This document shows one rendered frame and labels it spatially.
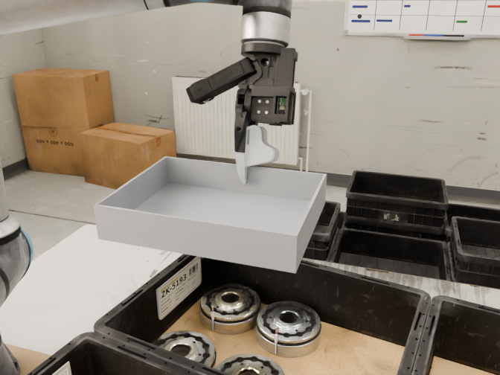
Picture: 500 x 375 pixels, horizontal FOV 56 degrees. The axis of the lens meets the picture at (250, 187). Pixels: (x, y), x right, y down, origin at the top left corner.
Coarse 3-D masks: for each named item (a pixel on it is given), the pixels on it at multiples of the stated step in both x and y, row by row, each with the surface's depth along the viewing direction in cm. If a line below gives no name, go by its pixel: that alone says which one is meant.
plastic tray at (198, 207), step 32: (160, 160) 77; (192, 160) 77; (128, 192) 68; (160, 192) 76; (192, 192) 76; (224, 192) 76; (256, 192) 75; (288, 192) 74; (320, 192) 67; (96, 224) 62; (128, 224) 61; (160, 224) 59; (192, 224) 57; (224, 224) 56; (256, 224) 66; (288, 224) 66; (224, 256) 58; (256, 256) 56; (288, 256) 55
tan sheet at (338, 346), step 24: (192, 312) 82; (216, 336) 76; (240, 336) 76; (336, 336) 76; (360, 336) 76; (288, 360) 71; (312, 360) 71; (336, 360) 71; (360, 360) 71; (384, 360) 71
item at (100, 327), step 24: (312, 264) 78; (144, 288) 72; (384, 288) 73; (408, 288) 72; (120, 312) 66; (120, 336) 61; (408, 336) 61; (168, 360) 57; (192, 360) 57; (408, 360) 57
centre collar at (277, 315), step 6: (276, 312) 76; (282, 312) 76; (288, 312) 77; (294, 312) 76; (300, 312) 76; (276, 318) 75; (300, 318) 75; (276, 324) 74; (282, 324) 73; (288, 324) 73; (294, 324) 73; (300, 324) 74
